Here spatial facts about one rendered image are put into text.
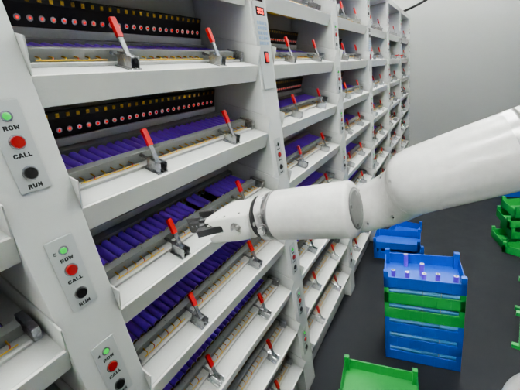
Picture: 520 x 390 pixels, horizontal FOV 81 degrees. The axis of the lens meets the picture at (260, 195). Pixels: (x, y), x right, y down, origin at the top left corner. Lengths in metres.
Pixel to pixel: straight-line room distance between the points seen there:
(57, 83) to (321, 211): 0.43
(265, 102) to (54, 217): 0.66
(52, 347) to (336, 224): 0.47
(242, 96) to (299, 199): 0.61
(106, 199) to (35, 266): 0.14
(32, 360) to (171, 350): 0.29
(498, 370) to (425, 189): 1.47
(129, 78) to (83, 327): 0.43
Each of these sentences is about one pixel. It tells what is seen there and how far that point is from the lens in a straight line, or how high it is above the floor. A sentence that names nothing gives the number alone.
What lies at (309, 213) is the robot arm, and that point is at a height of 1.11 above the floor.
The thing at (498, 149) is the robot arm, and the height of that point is 1.19.
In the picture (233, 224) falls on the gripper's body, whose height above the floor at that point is 1.07.
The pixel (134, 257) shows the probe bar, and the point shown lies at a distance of 0.70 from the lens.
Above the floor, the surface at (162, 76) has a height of 1.34.
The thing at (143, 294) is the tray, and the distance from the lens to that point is 0.66.
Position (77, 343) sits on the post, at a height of 0.95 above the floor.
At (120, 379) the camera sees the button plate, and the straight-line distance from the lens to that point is 0.69.
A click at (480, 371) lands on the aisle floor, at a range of 1.78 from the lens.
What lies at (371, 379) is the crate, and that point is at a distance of 1.65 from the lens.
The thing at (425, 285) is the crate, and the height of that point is 0.43.
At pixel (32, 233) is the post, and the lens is 0.53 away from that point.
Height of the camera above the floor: 1.28
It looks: 19 degrees down
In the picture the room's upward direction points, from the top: 10 degrees counter-clockwise
